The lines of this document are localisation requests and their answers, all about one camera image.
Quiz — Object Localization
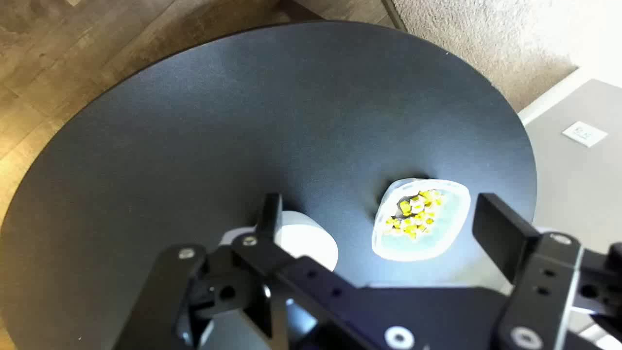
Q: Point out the thin floor cable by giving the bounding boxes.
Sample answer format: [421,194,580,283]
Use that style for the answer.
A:
[382,0,411,31]

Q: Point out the white cup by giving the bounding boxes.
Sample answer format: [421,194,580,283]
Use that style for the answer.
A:
[220,210,341,274]

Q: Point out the white square sticker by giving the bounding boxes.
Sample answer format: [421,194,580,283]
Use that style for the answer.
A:
[562,120,611,149]

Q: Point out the yellow food pieces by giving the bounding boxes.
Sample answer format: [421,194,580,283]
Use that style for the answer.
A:
[386,188,448,241]

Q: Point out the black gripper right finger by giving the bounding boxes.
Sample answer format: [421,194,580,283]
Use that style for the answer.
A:
[471,190,584,350]

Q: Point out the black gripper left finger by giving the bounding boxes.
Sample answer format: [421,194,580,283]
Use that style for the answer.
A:
[115,190,308,350]

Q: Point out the clear plastic food container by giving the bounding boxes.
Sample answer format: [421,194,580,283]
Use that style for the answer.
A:
[370,177,473,264]

